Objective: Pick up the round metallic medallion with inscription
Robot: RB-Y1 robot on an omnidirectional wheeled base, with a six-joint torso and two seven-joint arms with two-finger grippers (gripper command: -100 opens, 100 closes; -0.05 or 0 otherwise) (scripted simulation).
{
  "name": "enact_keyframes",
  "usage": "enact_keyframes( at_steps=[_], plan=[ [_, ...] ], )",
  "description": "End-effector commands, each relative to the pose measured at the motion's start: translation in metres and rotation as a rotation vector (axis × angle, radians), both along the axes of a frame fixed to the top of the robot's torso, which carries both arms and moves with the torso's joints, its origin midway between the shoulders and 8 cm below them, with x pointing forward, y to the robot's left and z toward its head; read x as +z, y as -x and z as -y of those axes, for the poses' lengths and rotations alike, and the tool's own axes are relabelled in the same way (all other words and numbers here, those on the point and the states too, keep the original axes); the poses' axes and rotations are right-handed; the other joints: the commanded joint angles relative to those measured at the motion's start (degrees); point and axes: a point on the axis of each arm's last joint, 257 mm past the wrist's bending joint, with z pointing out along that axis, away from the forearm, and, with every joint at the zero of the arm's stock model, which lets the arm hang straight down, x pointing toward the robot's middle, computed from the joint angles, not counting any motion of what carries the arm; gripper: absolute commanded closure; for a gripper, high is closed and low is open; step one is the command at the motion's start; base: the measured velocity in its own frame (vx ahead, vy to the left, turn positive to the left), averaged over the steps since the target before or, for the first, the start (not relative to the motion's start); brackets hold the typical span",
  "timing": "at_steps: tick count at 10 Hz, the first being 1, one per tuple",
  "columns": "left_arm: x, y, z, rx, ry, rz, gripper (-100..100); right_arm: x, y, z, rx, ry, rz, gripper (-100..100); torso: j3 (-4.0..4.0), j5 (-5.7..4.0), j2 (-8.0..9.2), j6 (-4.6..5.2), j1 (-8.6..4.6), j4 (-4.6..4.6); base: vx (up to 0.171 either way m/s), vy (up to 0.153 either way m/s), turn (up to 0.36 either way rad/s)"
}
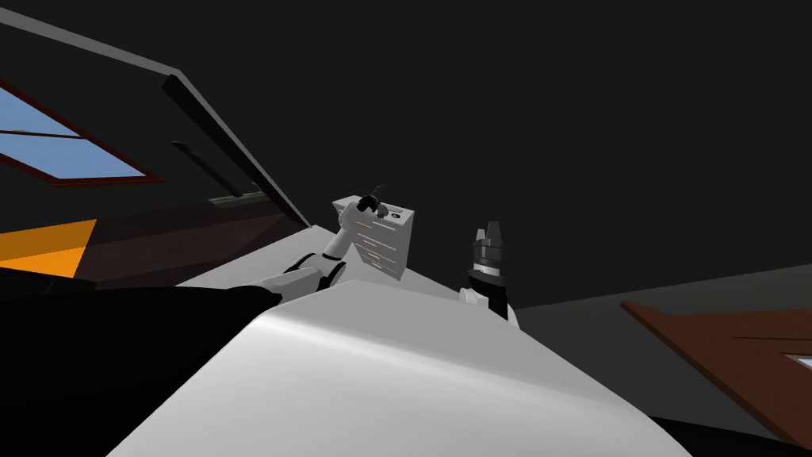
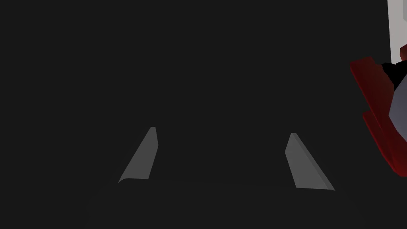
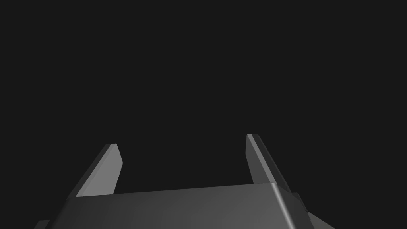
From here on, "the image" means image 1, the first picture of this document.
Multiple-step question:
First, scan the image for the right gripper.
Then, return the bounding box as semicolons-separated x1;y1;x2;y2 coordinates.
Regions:
472;220;505;264

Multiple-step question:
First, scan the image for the white drawer cabinet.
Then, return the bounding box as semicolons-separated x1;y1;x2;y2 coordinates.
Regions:
331;194;416;282

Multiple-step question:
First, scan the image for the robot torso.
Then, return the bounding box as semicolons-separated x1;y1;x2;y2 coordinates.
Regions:
106;278;694;457

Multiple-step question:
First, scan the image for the brown door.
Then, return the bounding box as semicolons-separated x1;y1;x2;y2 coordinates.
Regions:
619;298;812;453

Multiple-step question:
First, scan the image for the red-framed window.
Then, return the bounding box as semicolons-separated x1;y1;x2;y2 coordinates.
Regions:
0;80;163;188

